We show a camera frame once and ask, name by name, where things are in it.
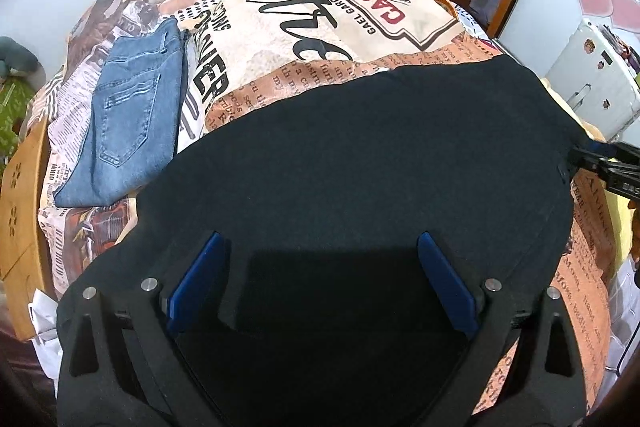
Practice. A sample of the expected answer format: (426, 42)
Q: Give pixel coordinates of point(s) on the white crumpled paper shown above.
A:
(44, 332)

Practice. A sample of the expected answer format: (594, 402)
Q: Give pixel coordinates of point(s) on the blue jeans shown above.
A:
(131, 107)

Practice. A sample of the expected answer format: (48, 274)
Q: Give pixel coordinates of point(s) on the dark blue cloth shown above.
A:
(490, 7)

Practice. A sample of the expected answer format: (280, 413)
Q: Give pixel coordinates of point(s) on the grey plush toy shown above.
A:
(15, 57)

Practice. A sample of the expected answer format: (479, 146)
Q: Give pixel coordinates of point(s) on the black pants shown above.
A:
(360, 167)

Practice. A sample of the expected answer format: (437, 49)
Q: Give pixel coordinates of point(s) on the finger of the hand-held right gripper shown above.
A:
(592, 157)

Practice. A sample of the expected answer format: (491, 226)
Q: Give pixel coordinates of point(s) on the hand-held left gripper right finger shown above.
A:
(449, 283)

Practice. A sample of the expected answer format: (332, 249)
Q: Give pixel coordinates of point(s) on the green patterned cloth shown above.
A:
(12, 112)

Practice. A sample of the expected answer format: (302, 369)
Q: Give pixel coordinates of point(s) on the newspaper print bed cover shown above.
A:
(310, 7)

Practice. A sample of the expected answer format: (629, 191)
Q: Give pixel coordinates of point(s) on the white suitcase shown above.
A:
(592, 79)

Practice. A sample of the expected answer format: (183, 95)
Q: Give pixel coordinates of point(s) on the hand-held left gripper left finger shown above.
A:
(196, 283)

